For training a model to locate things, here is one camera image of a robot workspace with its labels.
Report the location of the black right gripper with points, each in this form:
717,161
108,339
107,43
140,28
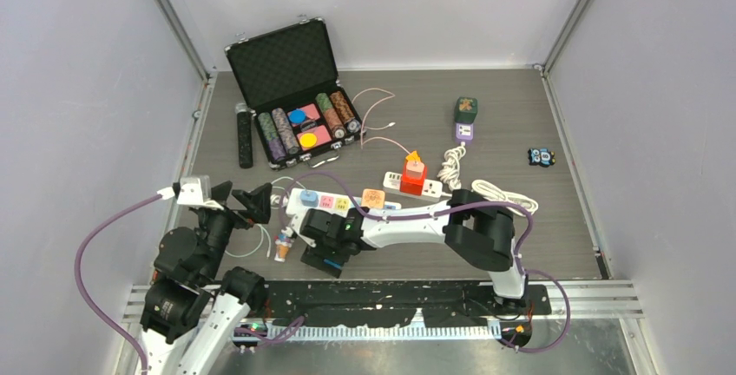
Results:
315,257

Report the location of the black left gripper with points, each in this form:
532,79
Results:
257,204

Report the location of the beige cube socket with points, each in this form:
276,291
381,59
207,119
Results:
373,198

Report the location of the red cube socket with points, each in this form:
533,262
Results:
412,185

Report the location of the pink USB charger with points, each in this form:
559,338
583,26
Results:
414,168

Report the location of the dark green cube socket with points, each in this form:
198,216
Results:
465,110

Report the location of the light blue charger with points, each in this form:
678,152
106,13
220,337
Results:
309,198

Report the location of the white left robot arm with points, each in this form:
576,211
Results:
183,325

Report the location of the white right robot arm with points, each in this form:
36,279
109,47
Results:
479,231

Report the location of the ice cream toy figure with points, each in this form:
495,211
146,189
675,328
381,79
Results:
282,249

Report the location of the long white colourful power strip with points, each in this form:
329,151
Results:
328,203

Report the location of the black poker chip case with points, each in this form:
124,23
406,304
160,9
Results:
290,84

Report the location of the small white USB power strip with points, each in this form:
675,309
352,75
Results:
432,189

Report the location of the yellow plastic block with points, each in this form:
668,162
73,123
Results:
413,157

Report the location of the purple power strip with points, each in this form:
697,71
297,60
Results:
464,133

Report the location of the small blue black toy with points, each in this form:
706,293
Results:
542,157

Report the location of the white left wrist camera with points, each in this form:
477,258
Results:
192,191

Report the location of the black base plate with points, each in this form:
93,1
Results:
391,303

